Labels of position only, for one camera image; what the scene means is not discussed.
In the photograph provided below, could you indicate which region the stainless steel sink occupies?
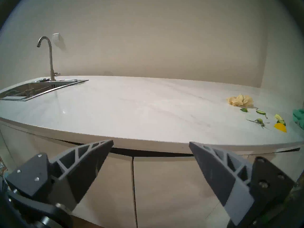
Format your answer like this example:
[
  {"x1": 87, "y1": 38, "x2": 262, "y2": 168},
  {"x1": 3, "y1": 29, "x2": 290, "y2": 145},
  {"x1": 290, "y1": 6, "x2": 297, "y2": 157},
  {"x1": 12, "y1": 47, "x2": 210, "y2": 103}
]
[{"x1": 0, "y1": 79, "x2": 89, "y2": 101}]

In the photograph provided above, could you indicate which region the beige paper tissue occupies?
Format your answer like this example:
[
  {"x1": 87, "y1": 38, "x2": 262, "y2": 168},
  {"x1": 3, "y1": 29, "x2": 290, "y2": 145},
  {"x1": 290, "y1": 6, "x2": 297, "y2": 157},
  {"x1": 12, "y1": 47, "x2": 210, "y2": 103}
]
[{"x1": 227, "y1": 95, "x2": 254, "y2": 107}]

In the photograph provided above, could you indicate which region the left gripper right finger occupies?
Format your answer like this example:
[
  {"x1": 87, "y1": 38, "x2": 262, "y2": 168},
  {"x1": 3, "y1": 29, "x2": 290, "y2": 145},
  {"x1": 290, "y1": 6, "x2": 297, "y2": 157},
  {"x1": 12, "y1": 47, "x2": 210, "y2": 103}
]
[{"x1": 189, "y1": 142, "x2": 295, "y2": 228}]

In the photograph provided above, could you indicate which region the curved metal faucet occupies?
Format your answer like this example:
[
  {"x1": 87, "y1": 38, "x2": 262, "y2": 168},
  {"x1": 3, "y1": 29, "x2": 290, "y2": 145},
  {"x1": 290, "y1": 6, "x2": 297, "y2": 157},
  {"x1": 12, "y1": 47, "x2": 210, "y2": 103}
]
[{"x1": 37, "y1": 36, "x2": 61, "y2": 81}]

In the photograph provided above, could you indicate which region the white kitchen counter cabinet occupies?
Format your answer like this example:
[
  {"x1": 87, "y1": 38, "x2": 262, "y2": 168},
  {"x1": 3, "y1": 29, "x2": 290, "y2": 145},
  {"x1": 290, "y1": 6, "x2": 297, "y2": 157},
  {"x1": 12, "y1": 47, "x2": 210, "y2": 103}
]
[{"x1": 0, "y1": 122, "x2": 304, "y2": 228}]

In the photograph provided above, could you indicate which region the green herb sprig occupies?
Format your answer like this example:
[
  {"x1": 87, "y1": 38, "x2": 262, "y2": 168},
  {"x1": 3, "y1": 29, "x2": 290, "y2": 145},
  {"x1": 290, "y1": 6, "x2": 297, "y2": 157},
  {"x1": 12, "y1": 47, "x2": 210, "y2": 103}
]
[{"x1": 246, "y1": 118, "x2": 270, "y2": 129}]

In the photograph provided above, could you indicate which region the green cleaning cloth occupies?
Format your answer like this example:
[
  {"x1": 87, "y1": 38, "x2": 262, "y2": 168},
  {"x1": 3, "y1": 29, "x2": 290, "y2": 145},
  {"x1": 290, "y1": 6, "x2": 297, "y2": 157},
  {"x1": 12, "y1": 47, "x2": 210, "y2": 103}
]
[{"x1": 293, "y1": 109, "x2": 304, "y2": 130}]

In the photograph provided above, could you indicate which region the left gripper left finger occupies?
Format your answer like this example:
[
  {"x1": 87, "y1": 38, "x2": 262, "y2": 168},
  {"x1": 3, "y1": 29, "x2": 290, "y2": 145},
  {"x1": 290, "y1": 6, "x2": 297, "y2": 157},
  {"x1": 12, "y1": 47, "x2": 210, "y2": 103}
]
[{"x1": 6, "y1": 140, "x2": 114, "y2": 213}]

